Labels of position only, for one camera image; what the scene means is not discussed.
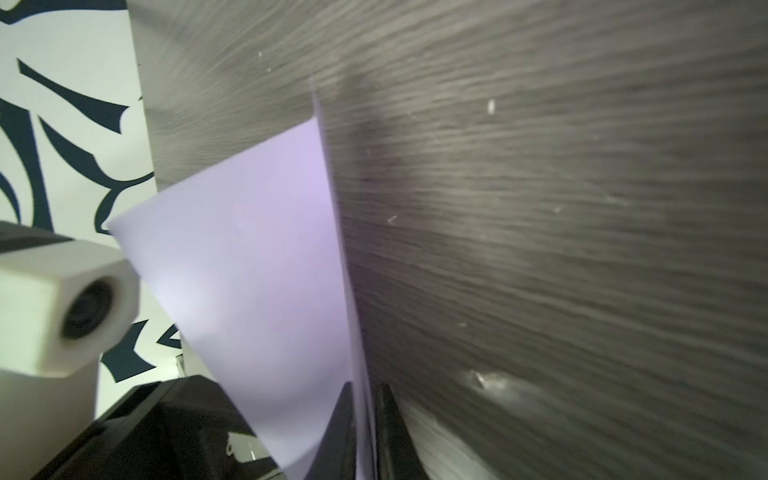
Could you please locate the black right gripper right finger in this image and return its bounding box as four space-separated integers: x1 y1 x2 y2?
375 383 429 480

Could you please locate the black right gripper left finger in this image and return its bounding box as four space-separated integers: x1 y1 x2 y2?
305 382 357 480

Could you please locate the lilac square paper sheet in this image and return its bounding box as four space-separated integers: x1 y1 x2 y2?
108 110 375 479

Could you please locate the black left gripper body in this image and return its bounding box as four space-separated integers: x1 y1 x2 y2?
34 375 278 479

